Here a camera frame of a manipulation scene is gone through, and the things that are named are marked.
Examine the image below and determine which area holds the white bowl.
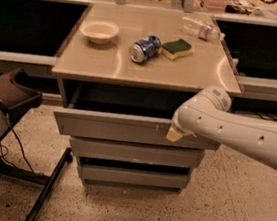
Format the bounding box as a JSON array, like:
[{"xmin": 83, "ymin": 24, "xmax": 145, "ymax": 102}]
[{"xmin": 79, "ymin": 20, "xmax": 119, "ymax": 45}]

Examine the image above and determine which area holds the blue crushed soda can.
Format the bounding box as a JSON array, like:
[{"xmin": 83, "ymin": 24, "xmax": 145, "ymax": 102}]
[{"xmin": 129, "ymin": 35, "xmax": 162, "ymax": 64}]

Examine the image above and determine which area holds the clear plastic water bottle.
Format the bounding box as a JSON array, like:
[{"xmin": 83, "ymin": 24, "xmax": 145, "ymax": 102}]
[{"xmin": 181, "ymin": 16, "xmax": 224, "ymax": 42}]

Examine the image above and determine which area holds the green yellow sponge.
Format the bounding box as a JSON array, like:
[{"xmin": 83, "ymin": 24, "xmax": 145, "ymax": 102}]
[{"xmin": 161, "ymin": 39, "xmax": 193, "ymax": 60}]

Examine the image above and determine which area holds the grey drawer cabinet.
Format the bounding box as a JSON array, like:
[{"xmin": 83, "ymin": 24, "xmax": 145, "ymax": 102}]
[{"xmin": 37, "ymin": 0, "xmax": 251, "ymax": 204}]

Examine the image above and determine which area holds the grey middle drawer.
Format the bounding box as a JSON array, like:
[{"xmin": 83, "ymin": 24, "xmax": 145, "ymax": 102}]
[{"xmin": 70, "ymin": 137, "xmax": 205, "ymax": 169}]

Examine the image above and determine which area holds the grey top drawer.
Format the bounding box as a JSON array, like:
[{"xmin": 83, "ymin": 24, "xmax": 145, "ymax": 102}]
[{"xmin": 54, "ymin": 108, "xmax": 219, "ymax": 150}]

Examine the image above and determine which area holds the grey bottom drawer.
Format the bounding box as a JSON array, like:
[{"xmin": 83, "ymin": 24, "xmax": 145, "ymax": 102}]
[{"xmin": 78, "ymin": 165, "xmax": 190, "ymax": 189}]

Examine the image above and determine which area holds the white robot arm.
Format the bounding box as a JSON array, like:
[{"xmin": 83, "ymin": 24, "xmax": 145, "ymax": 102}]
[{"xmin": 166, "ymin": 86, "xmax": 277, "ymax": 170}]

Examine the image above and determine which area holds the black cable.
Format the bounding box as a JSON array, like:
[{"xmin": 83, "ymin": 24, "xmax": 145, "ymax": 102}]
[{"xmin": 0, "ymin": 112, "xmax": 45, "ymax": 174}]

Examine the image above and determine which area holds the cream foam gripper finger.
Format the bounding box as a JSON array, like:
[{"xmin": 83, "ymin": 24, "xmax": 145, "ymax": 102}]
[{"xmin": 165, "ymin": 126, "xmax": 183, "ymax": 142}]

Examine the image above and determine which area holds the grey drawer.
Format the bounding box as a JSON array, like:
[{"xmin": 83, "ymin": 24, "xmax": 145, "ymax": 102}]
[
  {"xmin": 54, "ymin": 108, "xmax": 219, "ymax": 150},
  {"xmin": 78, "ymin": 165, "xmax": 190, "ymax": 189},
  {"xmin": 70, "ymin": 137, "xmax": 205, "ymax": 169}
]

